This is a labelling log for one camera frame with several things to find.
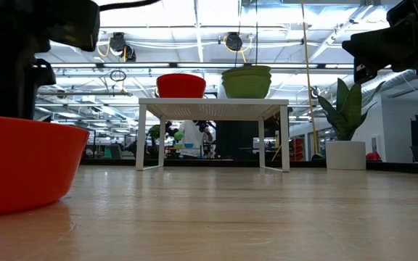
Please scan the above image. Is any white perforated metal rack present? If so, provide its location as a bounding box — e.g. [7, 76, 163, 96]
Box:
[135, 97, 290, 173]

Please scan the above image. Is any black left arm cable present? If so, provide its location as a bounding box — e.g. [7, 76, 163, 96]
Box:
[98, 0, 163, 12]

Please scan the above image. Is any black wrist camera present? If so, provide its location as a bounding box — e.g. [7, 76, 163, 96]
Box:
[386, 0, 418, 28]
[30, 57, 57, 88]

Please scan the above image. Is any snake plant in white pot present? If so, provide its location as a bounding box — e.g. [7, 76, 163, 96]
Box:
[316, 78, 379, 171]

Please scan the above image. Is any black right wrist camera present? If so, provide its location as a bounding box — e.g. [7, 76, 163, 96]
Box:
[386, 0, 418, 28]

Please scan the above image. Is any person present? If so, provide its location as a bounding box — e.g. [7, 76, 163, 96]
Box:
[174, 120, 214, 160]

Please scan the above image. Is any black coiled hanging cable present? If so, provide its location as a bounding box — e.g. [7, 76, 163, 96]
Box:
[254, 0, 259, 67]

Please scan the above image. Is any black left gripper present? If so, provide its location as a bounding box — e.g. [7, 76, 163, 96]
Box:
[0, 39, 38, 120]

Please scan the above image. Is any black ceiling cable reel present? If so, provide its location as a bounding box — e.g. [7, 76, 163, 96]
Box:
[108, 31, 137, 62]
[224, 31, 245, 52]

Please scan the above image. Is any thin black hanging cable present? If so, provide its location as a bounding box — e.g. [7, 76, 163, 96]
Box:
[229, 0, 243, 70]

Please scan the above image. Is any red plastic mini bowl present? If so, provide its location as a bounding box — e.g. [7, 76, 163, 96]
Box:
[0, 115, 91, 219]
[155, 73, 207, 99]

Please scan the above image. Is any yellow hanging cable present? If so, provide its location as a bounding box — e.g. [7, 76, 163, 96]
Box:
[300, 0, 324, 161]

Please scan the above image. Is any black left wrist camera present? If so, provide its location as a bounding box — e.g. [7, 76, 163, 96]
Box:
[30, 57, 57, 88]

